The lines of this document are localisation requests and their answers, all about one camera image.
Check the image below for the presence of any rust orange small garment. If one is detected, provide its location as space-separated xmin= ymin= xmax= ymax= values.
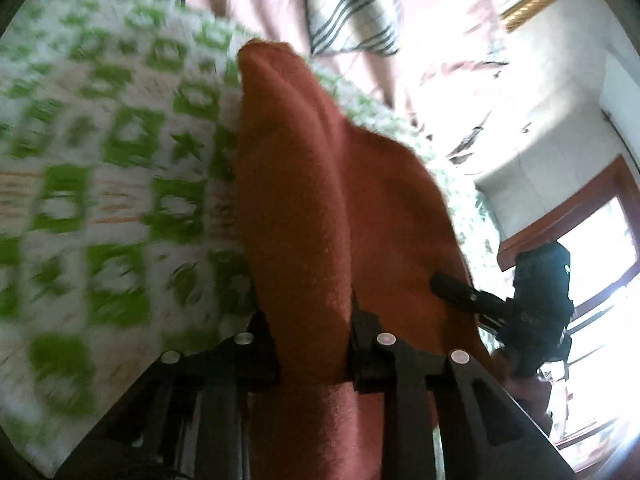
xmin=234 ymin=38 xmax=501 ymax=480

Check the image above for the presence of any right hand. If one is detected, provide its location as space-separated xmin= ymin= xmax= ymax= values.
xmin=491 ymin=349 xmax=552 ymax=437

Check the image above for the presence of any green white checkered blanket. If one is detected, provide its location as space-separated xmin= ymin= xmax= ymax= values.
xmin=0 ymin=0 xmax=507 ymax=478

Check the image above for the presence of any pink heart pattern quilt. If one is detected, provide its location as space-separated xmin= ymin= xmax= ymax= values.
xmin=149 ymin=0 xmax=508 ymax=165

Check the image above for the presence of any brown wooden window frame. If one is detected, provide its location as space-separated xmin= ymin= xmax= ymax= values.
xmin=498 ymin=155 xmax=639 ymax=318

